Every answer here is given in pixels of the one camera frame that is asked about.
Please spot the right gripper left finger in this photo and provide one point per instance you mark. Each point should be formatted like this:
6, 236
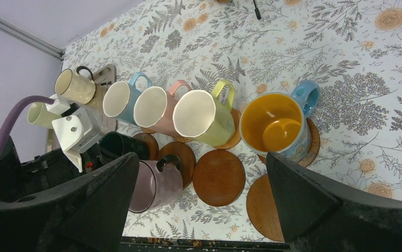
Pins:
85, 214

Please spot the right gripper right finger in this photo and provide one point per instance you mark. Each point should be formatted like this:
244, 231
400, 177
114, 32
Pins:
317, 213

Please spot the dark scuffed brown coaster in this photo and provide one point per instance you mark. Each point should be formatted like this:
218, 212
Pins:
312, 146

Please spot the dark green mug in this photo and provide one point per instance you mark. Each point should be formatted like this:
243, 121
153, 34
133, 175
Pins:
114, 144

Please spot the mauve purple mug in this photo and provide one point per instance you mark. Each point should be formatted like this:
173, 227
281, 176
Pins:
158, 183

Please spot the glossy brown coaster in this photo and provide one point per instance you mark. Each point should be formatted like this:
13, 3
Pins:
151, 143

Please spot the light cork coaster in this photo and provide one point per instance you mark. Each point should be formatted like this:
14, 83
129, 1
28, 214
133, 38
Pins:
236, 137
147, 130

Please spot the blue mug orange inside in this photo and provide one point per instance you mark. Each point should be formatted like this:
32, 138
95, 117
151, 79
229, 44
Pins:
299, 104

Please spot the light green mug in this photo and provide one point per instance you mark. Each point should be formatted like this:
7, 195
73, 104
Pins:
40, 116

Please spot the light blue mug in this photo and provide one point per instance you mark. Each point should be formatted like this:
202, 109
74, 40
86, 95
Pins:
121, 96

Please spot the woven rattan coaster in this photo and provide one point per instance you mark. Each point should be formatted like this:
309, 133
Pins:
182, 139

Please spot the pink mug white inside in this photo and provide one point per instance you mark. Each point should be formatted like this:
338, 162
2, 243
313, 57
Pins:
155, 106

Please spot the beige mug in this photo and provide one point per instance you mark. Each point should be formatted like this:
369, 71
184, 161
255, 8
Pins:
76, 85

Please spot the yellow-green mug white inside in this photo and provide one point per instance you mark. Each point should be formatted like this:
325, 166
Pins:
206, 116

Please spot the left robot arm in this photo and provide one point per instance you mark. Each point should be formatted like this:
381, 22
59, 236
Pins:
45, 171

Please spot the floral patterned table mat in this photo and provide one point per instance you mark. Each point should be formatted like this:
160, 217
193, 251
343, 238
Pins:
352, 49

